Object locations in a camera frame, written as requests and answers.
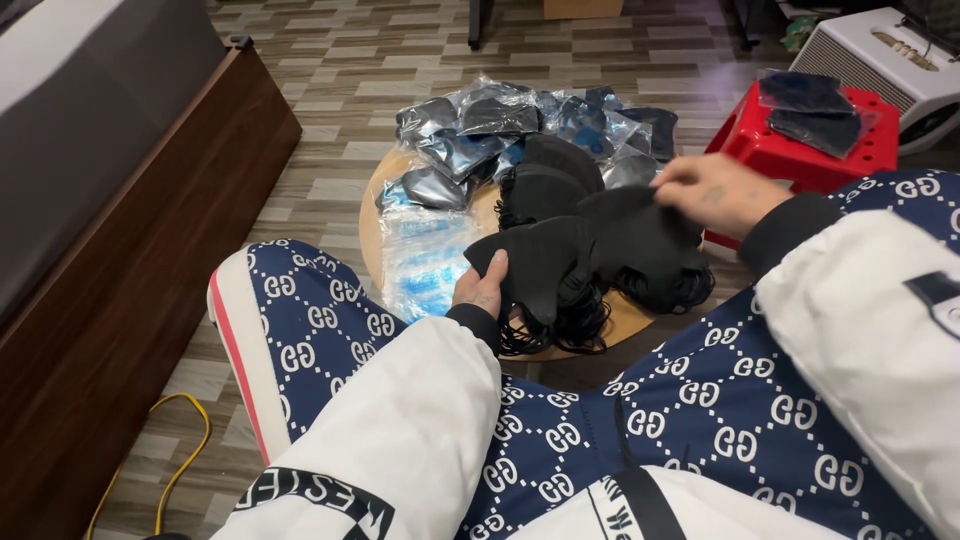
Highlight person's right hand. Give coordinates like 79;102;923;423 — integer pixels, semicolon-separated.
650;153;795;242

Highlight person's left hand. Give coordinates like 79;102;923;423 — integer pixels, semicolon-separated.
451;249;511;317

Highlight black face mask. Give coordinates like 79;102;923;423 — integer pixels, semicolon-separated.
463;216;601;328
577;184;706;280

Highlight red plastic stool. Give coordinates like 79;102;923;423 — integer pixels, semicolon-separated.
702;80;902;253

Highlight pile of loose black masks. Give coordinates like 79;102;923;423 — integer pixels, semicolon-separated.
493;134;717;358

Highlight bagged mask packet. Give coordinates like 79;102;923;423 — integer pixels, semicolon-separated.
765;105;883;161
756;68;857;116

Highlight black furniture leg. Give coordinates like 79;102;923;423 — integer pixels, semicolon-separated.
730;0;768;51
467;0;497;53

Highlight pile of bagged black masks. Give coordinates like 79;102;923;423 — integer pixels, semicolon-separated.
374;72;681;216

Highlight cardboard box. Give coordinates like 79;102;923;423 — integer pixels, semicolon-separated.
542;0;626;21

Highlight white air cooler appliance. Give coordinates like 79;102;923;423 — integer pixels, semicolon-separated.
787;6;960;156

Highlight navy patterned trousers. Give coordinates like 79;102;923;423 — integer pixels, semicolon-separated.
206;168;960;540

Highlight stack of empty clear bags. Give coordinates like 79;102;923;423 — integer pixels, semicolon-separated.
378;202;490;324

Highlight round wooden table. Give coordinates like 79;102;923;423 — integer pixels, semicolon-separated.
357;142;708;363

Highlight white jacket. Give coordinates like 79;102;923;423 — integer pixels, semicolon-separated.
510;464;856;540

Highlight grey mattress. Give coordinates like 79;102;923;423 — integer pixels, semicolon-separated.
0;0;228;325

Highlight brown wooden bed frame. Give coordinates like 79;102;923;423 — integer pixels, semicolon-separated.
0;36;304;540

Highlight yellow cable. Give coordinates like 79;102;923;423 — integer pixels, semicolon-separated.
85;391;213;540

